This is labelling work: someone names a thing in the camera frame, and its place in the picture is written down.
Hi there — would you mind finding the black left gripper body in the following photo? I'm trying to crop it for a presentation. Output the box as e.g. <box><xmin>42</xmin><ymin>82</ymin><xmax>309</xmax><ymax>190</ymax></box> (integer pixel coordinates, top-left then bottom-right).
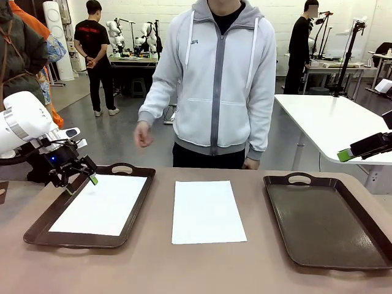
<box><xmin>39</xmin><ymin>139</ymin><xmax>82</xmax><ymax>173</ymax></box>

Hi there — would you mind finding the white A4 paper sheet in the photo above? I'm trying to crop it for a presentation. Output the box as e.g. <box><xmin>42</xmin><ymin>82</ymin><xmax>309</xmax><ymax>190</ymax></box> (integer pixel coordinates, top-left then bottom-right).
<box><xmin>48</xmin><ymin>173</ymin><xmax>148</xmax><ymax>236</ymax></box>

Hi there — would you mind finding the person's left forearm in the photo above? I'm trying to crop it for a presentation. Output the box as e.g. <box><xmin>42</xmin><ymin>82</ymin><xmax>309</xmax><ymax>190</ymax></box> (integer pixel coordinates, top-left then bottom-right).
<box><xmin>246</xmin><ymin>100</ymin><xmax>276</xmax><ymax>162</ymax></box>

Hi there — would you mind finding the person's right forearm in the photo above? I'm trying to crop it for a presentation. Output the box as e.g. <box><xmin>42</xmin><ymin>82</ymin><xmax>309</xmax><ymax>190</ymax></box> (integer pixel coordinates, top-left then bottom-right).
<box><xmin>137</xmin><ymin>70</ymin><xmax>175</xmax><ymax>126</ymax></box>

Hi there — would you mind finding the person's right hand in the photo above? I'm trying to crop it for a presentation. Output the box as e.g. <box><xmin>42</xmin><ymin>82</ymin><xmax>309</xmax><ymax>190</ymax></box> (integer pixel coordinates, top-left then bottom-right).
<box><xmin>134</xmin><ymin>120</ymin><xmax>156</xmax><ymax>149</ymax></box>

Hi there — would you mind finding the white table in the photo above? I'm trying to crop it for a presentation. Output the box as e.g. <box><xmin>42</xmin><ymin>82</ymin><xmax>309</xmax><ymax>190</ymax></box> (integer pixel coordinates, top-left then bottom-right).
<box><xmin>274</xmin><ymin>94</ymin><xmax>392</xmax><ymax>163</ymax></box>

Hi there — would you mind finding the white box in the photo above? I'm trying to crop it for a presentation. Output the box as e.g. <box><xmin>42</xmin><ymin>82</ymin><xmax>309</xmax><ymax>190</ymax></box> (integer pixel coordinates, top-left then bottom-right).
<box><xmin>375</xmin><ymin>78</ymin><xmax>392</xmax><ymax>94</ymax></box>

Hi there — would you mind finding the brown plastic tray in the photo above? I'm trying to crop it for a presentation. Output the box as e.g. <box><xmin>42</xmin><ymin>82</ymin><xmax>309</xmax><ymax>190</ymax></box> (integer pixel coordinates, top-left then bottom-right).
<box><xmin>263</xmin><ymin>173</ymin><xmax>392</xmax><ymax>271</ymax></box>
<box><xmin>23</xmin><ymin>162</ymin><xmax>156</xmax><ymax>249</ymax></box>

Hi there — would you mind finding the white background desk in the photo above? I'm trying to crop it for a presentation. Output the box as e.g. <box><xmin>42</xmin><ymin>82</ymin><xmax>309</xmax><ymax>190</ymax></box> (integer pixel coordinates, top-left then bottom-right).
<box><xmin>303</xmin><ymin>59</ymin><xmax>378</xmax><ymax>92</ymax></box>

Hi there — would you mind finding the black tripod stand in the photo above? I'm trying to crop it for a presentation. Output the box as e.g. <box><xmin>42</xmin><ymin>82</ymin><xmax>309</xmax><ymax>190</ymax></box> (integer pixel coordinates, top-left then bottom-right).
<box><xmin>332</xmin><ymin>17</ymin><xmax>368</xmax><ymax>99</ymax></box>

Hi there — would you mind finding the white desk with legs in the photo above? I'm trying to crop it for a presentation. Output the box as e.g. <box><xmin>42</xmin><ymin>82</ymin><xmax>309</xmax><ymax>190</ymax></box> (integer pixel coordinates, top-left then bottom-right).
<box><xmin>366</xmin><ymin>51</ymin><xmax>392</xmax><ymax>92</ymax></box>

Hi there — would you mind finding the white tower air conditioner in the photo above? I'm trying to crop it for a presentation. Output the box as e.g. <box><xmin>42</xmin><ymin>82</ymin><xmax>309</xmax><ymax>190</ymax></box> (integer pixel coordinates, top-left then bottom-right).
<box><xmin>42</xmin><ymin>0</ymin><xmax>76</xmax><ymax>82</ymax></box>

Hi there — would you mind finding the grey plastic stool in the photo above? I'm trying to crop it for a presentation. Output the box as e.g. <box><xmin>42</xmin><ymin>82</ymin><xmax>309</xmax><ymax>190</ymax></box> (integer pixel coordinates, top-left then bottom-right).
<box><xmin>130</xmin><ymin>77</ymin><xmax>148</xmax><ymax>99</ymax></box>

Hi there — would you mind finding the dark background table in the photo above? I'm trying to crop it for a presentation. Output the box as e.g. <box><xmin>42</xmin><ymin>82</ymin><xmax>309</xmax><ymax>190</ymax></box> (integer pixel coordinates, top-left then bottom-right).
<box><xmin>108</xmin><ymin>55</ymin><xmax>160</xmax><ymax>96</ymax></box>

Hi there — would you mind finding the person in olive jacket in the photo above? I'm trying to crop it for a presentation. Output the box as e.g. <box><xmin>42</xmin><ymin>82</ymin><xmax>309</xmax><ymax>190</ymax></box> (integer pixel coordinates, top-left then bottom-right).
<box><xmin>0</xmin><ymin>0</ymin><xmax>50</xmax><ymax>107</ymax></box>

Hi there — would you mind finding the man in black t-shirt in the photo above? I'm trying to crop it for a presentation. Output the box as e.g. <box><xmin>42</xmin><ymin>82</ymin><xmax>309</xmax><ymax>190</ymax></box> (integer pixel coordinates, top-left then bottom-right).
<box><xmin>74</xmin><ymin>0</ymin><xmax>120</xmax><ymax>117</ymax></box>

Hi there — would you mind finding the man in black sweater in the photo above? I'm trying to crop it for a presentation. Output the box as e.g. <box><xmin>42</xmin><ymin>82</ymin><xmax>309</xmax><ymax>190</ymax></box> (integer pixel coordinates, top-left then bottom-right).
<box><xmin>283</xmin><ymin>0</ymin><xmax>319</xmax><ymax>95</ymax></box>

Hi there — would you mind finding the white A4 paper stack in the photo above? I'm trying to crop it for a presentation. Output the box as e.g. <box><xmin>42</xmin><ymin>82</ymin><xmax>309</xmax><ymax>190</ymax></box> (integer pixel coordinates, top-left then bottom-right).
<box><xmin>171</xmin><ymin>180</ymin><xmax>247</xmax><ymax>245</ymax></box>

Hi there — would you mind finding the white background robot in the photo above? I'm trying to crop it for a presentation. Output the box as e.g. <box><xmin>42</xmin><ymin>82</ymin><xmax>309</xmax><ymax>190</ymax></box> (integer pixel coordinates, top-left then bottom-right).
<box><xmin>134</xmin><ymin>20</ymin><xmax>162</xmax><ymax>58</ymax></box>
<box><xmin>105</xmin><ymin>17</ymin><xmax>126</xmax><ymax>58</ymax></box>

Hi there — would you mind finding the person in white hoodie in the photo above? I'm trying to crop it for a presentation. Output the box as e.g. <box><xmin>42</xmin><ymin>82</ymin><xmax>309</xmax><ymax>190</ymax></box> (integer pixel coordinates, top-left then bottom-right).
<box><xmin>137</xmin><ymin>0</ymin><xmax>278</xmax><ymax>169</ymax></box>

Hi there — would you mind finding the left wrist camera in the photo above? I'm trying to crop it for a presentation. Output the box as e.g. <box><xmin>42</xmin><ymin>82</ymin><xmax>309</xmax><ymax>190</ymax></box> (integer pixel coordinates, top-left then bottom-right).
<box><xmin>56</xmin><ymin>127</ymin><xmax>88</xmax><ymax>149</ymax></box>

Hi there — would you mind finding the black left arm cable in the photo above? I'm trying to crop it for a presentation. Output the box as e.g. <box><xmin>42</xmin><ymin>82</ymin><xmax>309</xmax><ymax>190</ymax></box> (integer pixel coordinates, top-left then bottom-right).
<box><xmin>0</xmin><ymin>143</ymin><xmax>43</xmax><ymax>168</ymax></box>

